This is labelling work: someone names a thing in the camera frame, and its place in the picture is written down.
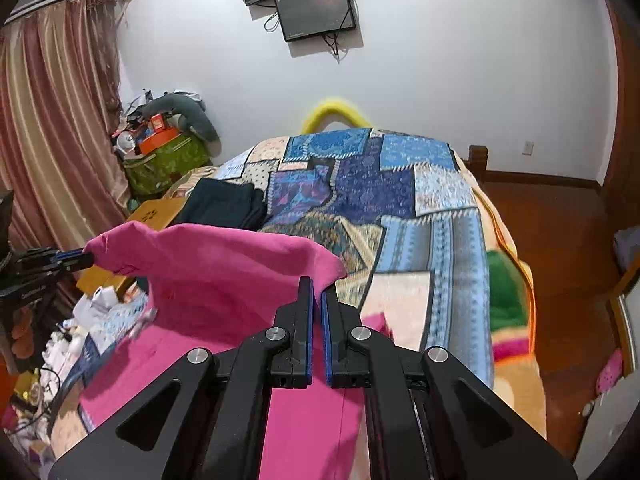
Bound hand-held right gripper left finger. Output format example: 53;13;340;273
47;276;316;480

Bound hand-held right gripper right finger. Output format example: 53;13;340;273
321;285;578;480

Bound pink pants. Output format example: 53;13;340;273
77;220;397;480

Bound dark navy folded pants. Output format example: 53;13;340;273
172;179;257;231

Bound white crumpled cloth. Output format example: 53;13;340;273
72;285;120;327

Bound orange slippers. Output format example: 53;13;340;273
11;304;42;357

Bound wooden lap desk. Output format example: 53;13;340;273
75;197;192;297

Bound bedside clutter pile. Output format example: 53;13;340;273
0;317;88;468

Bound green patterned storage bag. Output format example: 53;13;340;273
122;135;214;197

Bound pink and gold curtain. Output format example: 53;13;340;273
0;0;135;266

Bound orange flat box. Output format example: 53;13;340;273
139;126;182;157

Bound patchwork patterned blanket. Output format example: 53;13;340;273
50;127;501;466

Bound grey plush pillow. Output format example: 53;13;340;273
142;92;221;142

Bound orange floral plush blanket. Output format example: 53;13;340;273
472;180;548;441

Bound yellow foam hoop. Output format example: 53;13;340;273
300;96;372;135

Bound wooden bedpost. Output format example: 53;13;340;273
468;145;489;182

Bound pink slipper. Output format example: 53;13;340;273
595;350;625;397

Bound grey cloth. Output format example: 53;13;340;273
613;227;640;275

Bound brown wooden wardrobe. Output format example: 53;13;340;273
601;0;640;226

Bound white curtain rail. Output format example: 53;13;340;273
4;0;92;25

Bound small black wall monitor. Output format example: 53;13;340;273
275;0;357;43

